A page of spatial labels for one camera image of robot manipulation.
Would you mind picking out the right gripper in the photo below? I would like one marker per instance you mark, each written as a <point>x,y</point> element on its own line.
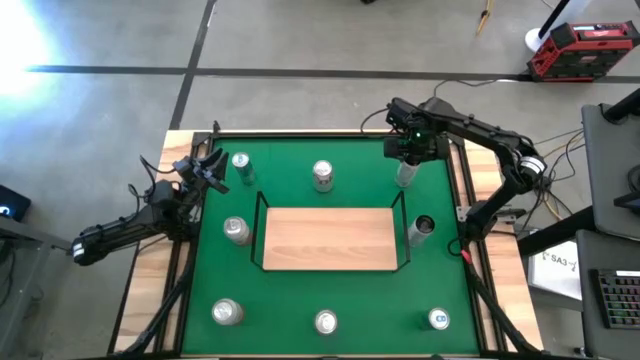
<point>425,147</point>

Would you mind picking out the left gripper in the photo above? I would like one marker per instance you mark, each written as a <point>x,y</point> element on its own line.
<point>190,172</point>

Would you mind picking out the blue silver Red Bull can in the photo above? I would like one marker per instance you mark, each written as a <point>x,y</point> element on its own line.
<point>439,319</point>
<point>245,170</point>

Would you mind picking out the white Celsius can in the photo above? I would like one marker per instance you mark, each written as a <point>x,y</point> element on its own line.
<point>405,176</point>
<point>419,234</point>

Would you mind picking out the silver Diet Coke can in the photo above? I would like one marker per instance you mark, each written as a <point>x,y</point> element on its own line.
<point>323,177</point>
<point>326,322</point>

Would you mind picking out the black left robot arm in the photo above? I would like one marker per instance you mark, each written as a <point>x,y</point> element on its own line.
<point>120,230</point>

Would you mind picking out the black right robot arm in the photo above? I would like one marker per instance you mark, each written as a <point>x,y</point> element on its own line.
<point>480,127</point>

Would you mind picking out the silver beverage can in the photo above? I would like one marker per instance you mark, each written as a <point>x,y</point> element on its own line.
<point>227,311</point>

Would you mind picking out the white red Spindrift can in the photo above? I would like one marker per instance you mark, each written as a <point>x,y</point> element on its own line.
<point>236,229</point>

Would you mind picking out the white black tower stand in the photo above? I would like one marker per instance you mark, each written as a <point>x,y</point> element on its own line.
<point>536,40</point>

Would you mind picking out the green table mat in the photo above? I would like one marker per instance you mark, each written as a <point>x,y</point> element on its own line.
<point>360,300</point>

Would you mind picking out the white paper sign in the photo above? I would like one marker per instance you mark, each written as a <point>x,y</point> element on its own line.
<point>555,272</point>

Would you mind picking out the red black toolbox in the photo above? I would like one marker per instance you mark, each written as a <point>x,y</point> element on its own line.
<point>580,52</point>

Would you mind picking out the grey desk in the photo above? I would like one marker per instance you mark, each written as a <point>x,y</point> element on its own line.
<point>612,165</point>
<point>587,310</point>

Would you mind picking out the black display device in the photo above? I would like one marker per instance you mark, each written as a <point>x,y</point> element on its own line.
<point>12,202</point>

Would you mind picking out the colourful backlit keyboard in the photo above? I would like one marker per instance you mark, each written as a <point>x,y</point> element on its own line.
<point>620,300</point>

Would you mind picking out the wooden shelf black metal frame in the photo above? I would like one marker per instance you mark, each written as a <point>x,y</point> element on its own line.
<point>330,240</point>

